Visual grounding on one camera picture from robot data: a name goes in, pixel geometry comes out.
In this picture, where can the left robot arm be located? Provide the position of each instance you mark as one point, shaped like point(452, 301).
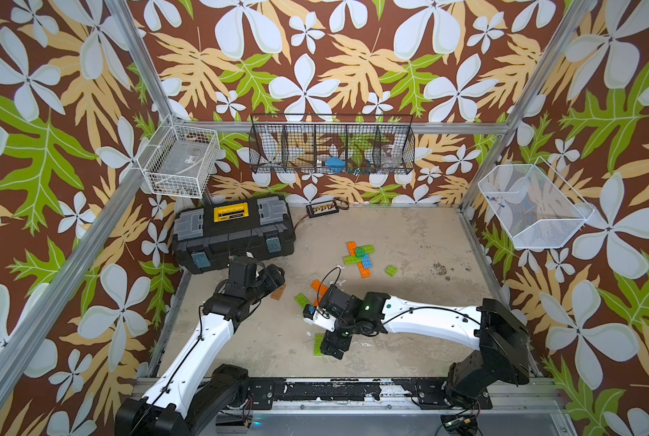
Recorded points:
point(179, 402)

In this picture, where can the blue lego plate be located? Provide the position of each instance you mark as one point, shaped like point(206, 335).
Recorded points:
point(366, 262)

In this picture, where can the long orange lego plate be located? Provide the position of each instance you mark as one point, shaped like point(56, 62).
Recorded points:
point(351, 246)

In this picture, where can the brown wooden block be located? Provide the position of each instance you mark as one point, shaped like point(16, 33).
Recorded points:
point(278, 293)

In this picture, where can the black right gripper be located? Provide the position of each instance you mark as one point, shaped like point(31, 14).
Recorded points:
point(337, 342)

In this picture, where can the aluminium frame post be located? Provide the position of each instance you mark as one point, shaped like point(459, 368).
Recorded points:
point(559, 41)

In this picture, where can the black power strip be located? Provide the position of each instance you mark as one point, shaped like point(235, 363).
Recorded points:
point(315, 210)

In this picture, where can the black toolbox yellow handle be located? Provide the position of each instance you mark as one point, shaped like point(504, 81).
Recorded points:
point(206, 239)

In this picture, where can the black wire basket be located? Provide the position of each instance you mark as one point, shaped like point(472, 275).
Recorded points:
point(331, 144)

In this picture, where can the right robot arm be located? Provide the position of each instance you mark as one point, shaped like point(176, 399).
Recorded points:
point(498, 340)

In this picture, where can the small lime green lego brick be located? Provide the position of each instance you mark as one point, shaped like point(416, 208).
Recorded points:
point(391, 270)

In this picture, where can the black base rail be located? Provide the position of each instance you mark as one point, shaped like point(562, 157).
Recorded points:
point(428, 393)

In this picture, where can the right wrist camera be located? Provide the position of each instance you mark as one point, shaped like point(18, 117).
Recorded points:
point(335, 311)

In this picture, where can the white wire basket left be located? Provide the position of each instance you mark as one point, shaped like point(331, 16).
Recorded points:
point(179, 158)

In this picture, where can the white wire basket right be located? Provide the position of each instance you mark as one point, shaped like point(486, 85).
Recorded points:
point(534, 203)

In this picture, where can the white wire basket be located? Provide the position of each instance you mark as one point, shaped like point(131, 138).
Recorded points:
point(179, 158)
point(534, 203)

